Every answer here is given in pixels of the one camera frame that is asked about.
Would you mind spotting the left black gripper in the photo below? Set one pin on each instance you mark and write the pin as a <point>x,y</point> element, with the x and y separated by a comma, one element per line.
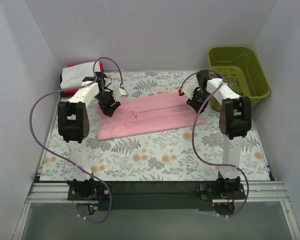
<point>111,107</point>

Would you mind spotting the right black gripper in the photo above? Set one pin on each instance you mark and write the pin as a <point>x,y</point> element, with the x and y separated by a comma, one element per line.
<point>194,103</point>

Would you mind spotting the pink t shirt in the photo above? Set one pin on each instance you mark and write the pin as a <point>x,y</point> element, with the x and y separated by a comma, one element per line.
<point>148,114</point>

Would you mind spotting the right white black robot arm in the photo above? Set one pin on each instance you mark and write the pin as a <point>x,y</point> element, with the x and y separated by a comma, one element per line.
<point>235,121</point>

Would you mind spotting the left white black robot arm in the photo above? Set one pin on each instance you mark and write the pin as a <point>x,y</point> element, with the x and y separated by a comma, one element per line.
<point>74,127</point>

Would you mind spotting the white folded t shirt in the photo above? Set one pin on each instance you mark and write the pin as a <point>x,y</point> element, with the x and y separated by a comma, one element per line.
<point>73,76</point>

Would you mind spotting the green plastic basket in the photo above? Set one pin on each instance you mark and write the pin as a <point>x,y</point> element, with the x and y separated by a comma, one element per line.
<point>242,70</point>

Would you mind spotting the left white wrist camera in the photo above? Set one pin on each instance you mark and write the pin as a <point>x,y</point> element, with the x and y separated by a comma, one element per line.
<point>119,93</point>

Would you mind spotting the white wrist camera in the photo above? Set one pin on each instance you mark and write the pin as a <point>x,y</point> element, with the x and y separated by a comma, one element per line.
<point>119,93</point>
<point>187,90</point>

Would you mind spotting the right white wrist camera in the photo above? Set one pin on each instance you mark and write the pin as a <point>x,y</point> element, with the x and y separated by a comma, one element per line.
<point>187,90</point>

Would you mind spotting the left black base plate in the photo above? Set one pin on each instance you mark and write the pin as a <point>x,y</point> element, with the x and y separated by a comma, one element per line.
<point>87,190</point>

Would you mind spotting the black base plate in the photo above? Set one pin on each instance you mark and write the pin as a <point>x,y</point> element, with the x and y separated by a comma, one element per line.
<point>87,190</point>
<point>222,189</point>

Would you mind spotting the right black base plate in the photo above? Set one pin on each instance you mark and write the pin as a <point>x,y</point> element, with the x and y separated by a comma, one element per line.
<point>222,189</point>

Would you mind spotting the aluminium frame rail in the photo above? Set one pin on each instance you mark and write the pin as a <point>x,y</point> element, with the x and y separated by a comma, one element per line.
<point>57,192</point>

